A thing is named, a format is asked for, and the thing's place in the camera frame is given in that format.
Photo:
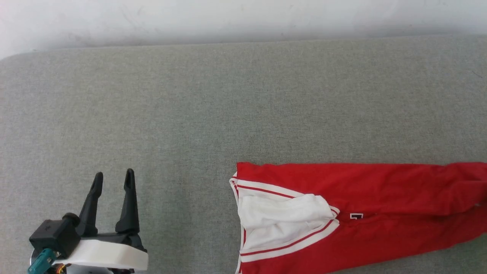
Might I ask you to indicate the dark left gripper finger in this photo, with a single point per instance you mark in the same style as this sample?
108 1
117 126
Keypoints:
129 205
91 209

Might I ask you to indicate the red and white basketball jersey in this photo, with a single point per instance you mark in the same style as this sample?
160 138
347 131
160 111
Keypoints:
380 190

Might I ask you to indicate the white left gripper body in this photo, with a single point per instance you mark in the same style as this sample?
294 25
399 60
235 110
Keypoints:
106 255

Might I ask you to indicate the grey fabric sofa cushion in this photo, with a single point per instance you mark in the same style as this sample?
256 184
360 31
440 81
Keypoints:
190 114

